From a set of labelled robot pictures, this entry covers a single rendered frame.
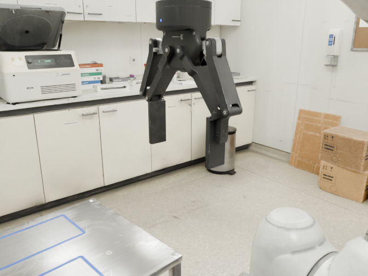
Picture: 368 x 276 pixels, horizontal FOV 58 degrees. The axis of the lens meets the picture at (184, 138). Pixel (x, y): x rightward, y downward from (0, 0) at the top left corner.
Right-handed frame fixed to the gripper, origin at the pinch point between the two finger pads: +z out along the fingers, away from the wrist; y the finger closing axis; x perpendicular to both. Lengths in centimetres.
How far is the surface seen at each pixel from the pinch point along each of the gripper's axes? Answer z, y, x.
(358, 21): -31, 107, -287
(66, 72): 10, 219, -62
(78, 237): 38, 44, 2
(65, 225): 38, 53, 2
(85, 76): 18, 259, -93
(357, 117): 55, 95, -289
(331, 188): 114, 91, -247
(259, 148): 115, 206, -289
